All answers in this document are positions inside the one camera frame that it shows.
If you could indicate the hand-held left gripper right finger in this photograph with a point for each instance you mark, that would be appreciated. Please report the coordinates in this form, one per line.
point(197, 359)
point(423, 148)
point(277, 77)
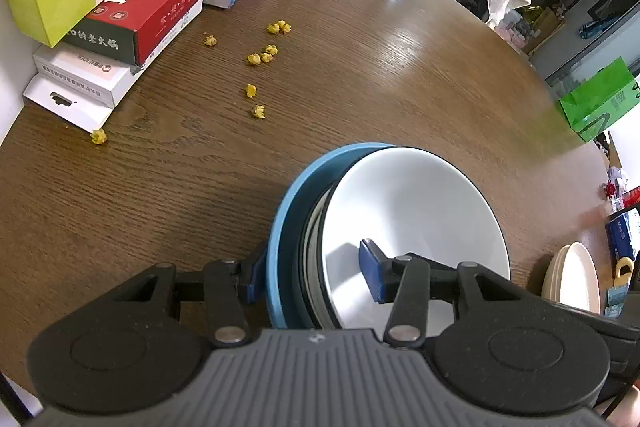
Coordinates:
point(375, 269)

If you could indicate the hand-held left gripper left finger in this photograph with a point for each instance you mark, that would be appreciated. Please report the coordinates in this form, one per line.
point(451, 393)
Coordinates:
point(252, 282)

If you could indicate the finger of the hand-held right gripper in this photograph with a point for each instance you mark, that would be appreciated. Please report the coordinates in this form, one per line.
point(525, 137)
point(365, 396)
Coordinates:
point(590, 322)

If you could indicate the blue bowl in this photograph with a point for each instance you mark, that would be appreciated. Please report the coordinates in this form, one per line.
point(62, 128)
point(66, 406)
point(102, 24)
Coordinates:
point(280, 257)

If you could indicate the person's right hand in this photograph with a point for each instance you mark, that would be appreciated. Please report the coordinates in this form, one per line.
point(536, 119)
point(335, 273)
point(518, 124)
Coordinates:
point(631, 412)

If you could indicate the yellow mug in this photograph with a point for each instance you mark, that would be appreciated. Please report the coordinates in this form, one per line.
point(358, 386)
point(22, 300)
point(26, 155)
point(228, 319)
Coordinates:
point(624, 272)

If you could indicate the blue tissue pack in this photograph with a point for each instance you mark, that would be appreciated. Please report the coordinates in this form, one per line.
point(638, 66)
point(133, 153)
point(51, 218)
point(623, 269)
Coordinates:
point(625, 234)

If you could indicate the red label plastic bottle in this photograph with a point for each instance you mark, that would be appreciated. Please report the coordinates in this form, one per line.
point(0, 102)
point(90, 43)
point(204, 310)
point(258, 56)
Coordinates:
point(631, 198)

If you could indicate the small red flower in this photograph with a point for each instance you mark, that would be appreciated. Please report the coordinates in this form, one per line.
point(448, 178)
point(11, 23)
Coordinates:
point(610, 189)

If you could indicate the green paper bag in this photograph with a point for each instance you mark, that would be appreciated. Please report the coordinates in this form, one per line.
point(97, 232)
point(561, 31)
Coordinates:
point(595, 107)

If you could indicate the scattered yellow flower buds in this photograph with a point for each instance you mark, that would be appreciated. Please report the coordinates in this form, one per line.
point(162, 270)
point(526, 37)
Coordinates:
point(253, 58)

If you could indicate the white cardboard box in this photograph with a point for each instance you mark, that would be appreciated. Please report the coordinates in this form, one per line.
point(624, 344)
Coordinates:
point(65, 104)
point(100, 77)

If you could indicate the red cardboard box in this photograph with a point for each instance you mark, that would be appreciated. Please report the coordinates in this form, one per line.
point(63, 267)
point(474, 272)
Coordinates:
point(150, 7)

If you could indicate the open cardboard box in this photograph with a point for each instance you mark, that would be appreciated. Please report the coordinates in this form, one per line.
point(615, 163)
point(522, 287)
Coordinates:
point(545, 27)

